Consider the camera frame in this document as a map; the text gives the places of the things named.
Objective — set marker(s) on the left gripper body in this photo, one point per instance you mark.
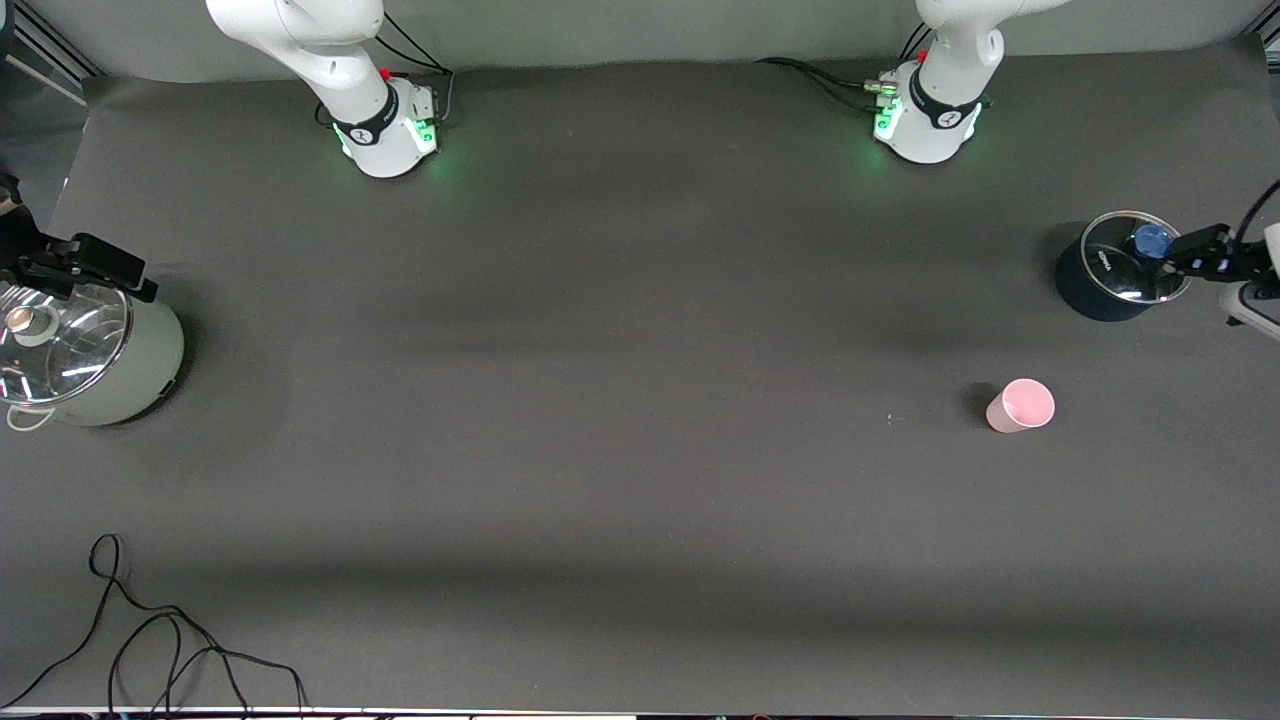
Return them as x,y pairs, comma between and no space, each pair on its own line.
1238,260

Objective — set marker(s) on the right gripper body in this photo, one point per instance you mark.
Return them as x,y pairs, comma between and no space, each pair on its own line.
22,248

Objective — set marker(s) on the pink plastic cup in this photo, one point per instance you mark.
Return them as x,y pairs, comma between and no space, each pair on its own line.
1022,408

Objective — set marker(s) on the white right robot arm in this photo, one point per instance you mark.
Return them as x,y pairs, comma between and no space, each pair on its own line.
330,50

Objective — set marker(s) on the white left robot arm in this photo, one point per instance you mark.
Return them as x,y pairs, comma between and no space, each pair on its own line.
950,60

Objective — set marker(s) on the glass lid beige knob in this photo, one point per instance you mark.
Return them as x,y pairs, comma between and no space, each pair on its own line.
60,350

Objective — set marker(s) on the pale green cooking pot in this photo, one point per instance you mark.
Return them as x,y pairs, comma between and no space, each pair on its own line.
150,370

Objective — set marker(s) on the dark blue cooking pot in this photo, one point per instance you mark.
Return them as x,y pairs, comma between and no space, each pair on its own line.
1085,295

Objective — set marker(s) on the dark grey table cloth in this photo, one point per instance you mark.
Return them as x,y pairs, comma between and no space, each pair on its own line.
640,400

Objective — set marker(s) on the aluminium frame rail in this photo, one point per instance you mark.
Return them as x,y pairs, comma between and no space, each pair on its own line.
60,45

